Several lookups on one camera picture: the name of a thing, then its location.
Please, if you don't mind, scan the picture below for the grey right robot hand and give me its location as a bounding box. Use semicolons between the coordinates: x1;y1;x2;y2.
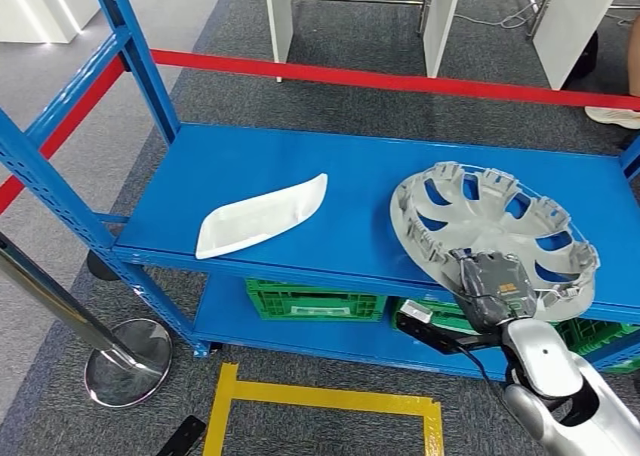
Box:
442;247;540;335

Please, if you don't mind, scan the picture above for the grey plastic wheel hubcap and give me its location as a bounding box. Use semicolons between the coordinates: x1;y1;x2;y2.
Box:
389;161;600;324

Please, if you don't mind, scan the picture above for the blue metal shelf rack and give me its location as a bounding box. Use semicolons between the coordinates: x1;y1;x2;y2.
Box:
0;0;640;383

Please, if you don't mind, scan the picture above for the white curved plastic part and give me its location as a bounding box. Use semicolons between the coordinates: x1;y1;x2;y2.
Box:
195;172;329;261

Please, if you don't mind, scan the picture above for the green plastic crate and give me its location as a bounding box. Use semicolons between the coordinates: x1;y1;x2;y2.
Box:
245;278;389;323
602;358;640;375
390;298;640;360

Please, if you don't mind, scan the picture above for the person's shoe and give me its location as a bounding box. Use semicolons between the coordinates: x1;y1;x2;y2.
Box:
585;105;640;131

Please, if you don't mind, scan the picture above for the yellow floor tape square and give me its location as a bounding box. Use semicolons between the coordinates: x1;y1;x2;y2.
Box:
202;362;445;456

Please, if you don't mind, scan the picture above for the white panel desk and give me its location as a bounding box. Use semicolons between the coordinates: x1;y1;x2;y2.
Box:
509;0;640;91
263;0;466;83

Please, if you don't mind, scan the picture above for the red barrier belt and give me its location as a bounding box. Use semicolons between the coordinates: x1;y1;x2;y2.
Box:
149;48;640;112
0;55;127;216

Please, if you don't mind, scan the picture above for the person's leg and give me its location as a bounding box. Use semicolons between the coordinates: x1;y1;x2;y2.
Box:
627;15;640;99

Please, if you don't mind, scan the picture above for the white lit display plinth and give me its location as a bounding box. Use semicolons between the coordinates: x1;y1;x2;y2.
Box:
0;0;103;46

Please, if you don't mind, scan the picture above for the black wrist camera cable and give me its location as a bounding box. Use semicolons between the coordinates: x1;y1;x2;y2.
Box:
450;342;509;408

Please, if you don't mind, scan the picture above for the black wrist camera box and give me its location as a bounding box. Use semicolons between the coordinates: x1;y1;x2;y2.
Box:
397;299;503;356

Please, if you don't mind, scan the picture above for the white floor cable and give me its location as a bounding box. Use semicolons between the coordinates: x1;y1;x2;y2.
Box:
452;1;540;30

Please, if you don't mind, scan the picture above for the black flat bracket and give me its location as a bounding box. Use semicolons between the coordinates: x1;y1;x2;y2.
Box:
155;415;207;456

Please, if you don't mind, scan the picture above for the chrome stanchion post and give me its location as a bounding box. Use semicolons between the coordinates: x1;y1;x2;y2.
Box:
0;232;174;409

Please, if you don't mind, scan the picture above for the stanchion with dark post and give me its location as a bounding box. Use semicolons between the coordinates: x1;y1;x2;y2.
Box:
87;249;122;283

